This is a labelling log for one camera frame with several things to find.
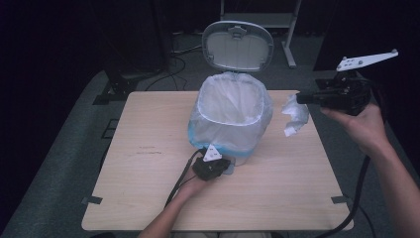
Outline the person's left hand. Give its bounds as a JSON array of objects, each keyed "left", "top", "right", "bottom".
[{"left": 176, "top": 175, "right": 216, "bottom": 202}]

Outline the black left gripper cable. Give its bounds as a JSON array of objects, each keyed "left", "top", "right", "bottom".
[{"left": 164, "top": 149, "right": 203, "bottom": 208}]

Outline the clear plastic bin liner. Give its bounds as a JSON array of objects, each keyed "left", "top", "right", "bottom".
[{"left": 187, "top": 71, "right": 274, "bottom": 159}]

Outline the person's right hand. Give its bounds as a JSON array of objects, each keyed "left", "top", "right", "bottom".
[{"left": 320, "top": 102, "right": 390, "bottom": 157}]

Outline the black floor outlet plate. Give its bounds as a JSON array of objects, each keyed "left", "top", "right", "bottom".
[{"left": 100, "top": 118, "right": 121, "bottom": 140}]

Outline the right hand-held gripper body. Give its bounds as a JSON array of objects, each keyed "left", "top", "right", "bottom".
[{"left": 321, "top": 49, "right": 399, "bottom": 117}]

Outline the black floor cable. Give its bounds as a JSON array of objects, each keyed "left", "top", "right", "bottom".
[{"left": 145, "top": 56, "right": 187, "bottom": 92}]

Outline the white tissue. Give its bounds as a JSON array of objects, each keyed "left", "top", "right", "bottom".
[{"left": 281, "top": 93, "right": 311, "bottom": 138}]

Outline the white metal stand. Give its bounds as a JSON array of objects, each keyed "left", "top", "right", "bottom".
[{"left": 219, "top": 0, "right": 303, "bottom": 69}]

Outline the grey tape strip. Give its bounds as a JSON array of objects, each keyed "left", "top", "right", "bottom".
[
  {"left": 331, "top": 194, "right": 350, "bottom": 205},
  {"left": 81, "top": 195, "right": 104, "bottom": 206}
]

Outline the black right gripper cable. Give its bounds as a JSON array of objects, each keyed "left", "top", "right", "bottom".
[{"left": 315, "top": 77, "right": 387, "bottom": 238}]

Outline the white floor cable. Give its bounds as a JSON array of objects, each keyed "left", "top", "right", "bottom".
[{"left": 171, "top": 44, "right": 204, "bottom": 56}]

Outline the white pedal bin grey lid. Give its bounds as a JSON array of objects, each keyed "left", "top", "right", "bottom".
[{"left": 187, "top": 20, "right": 274, "bottom": 176}]

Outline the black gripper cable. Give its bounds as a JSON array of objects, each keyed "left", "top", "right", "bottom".
[
  {"left": 164, "top": 149, "right": 203, "bottom": 208},
  {"left": 315, "top": 77, "right": 387, "bottom": 238}
]

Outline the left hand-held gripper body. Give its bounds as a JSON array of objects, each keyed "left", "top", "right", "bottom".
[{"left": 191, "top": 144, "right": 232, "bottom": 181}]

